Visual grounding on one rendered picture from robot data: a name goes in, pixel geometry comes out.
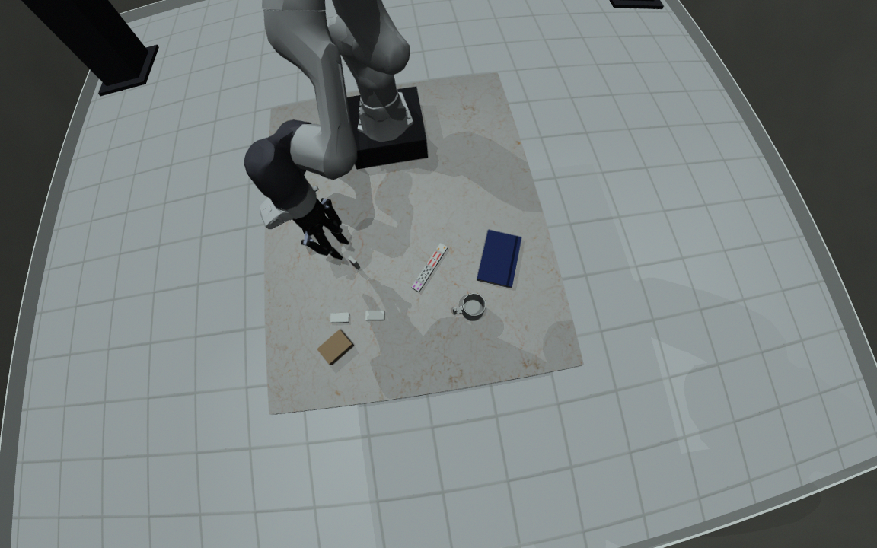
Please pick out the tan rectangular box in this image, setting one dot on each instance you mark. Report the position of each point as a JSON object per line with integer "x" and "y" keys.
{"x": 335, "y": 347}

